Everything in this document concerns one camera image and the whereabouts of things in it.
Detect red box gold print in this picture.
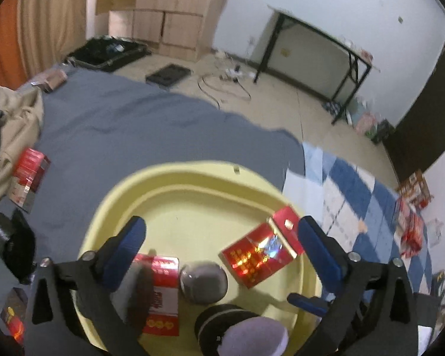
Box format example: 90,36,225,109
220,206,305,290

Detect round metal tin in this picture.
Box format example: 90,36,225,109
179,261,229,305

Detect yellow plastic basin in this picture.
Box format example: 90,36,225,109
75,160,323,356

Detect white power strip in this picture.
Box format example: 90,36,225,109
220,65,256,82

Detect small red box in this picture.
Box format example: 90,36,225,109
133,254,180,337

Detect brown small box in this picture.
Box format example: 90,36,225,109
30,70,68,93

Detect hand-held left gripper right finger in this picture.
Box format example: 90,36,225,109
297,215,419,356

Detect folding table black legs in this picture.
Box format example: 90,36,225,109
253,5,381,125

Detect dark red flat box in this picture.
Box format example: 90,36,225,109
0,287,28,344

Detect black cable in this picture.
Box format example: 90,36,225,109
197,72,253,109

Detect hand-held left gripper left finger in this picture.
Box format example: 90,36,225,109
31,216,149,356

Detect red box silver side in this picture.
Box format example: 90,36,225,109
10,147,52,212

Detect black tray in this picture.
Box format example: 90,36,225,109
145,64,191,89

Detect orange curtain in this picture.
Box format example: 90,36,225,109
0,0,26,90

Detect printed cardboard box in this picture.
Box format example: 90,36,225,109
398,171,431,208

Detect wooden wardrobe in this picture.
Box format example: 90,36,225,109
96,0,232,62

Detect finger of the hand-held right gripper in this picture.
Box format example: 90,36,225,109
287,292,330,317

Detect black suitcase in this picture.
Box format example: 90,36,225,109
66,36,151,73

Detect grey bed sheet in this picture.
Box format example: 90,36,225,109
0,65,305,342

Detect beige curtain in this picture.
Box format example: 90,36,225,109
17,0,90,78

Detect pink bag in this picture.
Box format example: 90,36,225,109
356,113,379,136

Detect dark brown door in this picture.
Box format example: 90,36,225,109
384,37,445,182

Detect black trash bag roll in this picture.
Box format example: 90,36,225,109
0,209,37,286

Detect beige clothing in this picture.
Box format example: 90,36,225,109
0,85,45,212

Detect white plastic bag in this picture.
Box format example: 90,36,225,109
425,217,445,247

